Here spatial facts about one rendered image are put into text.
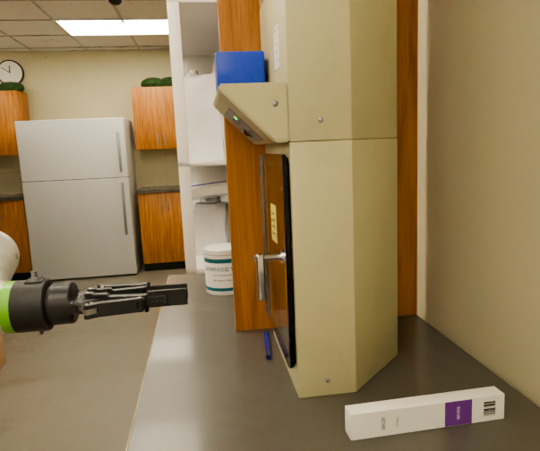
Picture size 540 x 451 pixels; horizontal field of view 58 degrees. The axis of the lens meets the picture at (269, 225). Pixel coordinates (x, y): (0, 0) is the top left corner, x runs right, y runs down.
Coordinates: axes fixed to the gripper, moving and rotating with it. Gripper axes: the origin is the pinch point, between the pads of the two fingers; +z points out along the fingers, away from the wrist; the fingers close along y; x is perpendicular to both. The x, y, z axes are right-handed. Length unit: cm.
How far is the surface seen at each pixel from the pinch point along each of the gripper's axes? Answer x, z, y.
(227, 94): -35.0, 12.5, -4.5
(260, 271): -3.3, 17.0, -0.7
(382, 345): 15.4, 42.1, 2.8
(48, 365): 121, -104, 242
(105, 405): 119, -55, 178
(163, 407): 20.3, -2.2, -3.6
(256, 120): -30.7, 17.0, -4.6
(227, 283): 18, 13, 63
